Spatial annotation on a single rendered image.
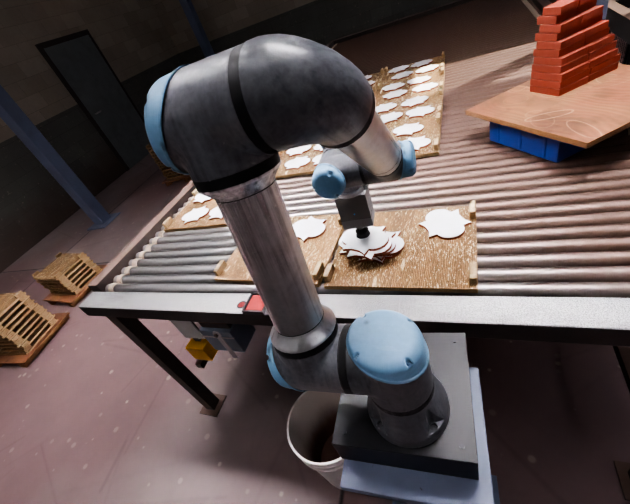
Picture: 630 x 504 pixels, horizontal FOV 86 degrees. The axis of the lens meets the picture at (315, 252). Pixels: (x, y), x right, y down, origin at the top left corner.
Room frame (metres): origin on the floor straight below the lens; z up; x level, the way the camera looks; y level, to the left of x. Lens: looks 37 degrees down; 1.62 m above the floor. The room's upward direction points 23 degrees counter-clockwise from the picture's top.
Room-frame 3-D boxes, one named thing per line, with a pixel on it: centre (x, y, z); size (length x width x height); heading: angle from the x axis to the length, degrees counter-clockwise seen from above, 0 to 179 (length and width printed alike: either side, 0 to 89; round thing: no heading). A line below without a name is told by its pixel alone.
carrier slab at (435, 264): (0.77, -0.25, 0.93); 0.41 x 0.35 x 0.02; 57
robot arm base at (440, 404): (0.32, -0.05, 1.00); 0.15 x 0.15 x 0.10
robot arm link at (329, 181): (0.69, -0.12, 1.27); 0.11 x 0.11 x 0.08; 61
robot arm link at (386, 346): (0.32, -0.04, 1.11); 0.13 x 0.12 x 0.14; 61
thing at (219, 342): (0.88, 0.40, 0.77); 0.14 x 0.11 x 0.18; 59
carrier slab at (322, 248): (1.01, 0.10, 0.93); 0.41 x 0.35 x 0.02; 55
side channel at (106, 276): (2.99, -0.13, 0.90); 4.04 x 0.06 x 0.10; 149
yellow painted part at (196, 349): (0.97, 0.56, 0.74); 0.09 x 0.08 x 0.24; 59
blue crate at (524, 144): (1.02, -0.97, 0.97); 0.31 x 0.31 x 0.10; 6
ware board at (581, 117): (1.02, -1.04, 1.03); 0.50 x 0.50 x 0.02; 6
